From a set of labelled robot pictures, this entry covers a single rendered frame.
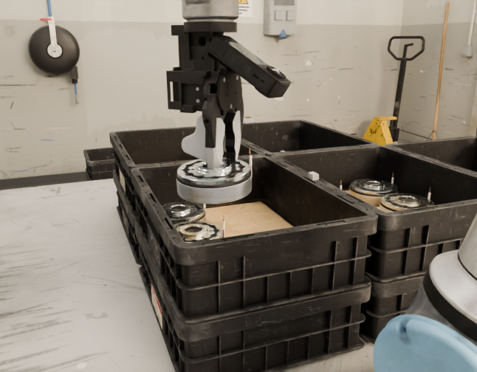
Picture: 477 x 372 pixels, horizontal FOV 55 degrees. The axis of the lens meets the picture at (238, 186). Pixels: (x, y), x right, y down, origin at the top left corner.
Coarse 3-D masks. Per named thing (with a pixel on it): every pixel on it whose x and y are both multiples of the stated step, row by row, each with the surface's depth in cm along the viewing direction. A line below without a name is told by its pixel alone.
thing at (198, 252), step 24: (144, 168) 90; (168, 168) 92; (288, 168) 90; (144, 192) 76; (336, 192) 76; (360, 216) 65; (168, 240) 59; (216, 240) 58; (240, 240) 58; (264, 240) 59; (288, 240) 60; (312, 240) 62; (336, 240) 63; (192, 264) 56
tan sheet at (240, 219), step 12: (240, 204) 99; (252, 204) 99; (264, 204) 99; (216, 216) 93; (228, 216) 93; (240, 216) 93; (252, 216) 93; (264, 216) 93; (276, 216) 93; (228, 228) 87; (240, 228) 87; (252, 228) 87; (264, 228) 87; (276, 228) 87
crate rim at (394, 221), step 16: (416, 160) 98; (464, 176) 87; (368, 208) 68; (416, 208) 68; (432, 208) 68; (448, 208) 69; (464, 208) 70; (384, 224) 66; (400, 224) 67; (416, 224) 68
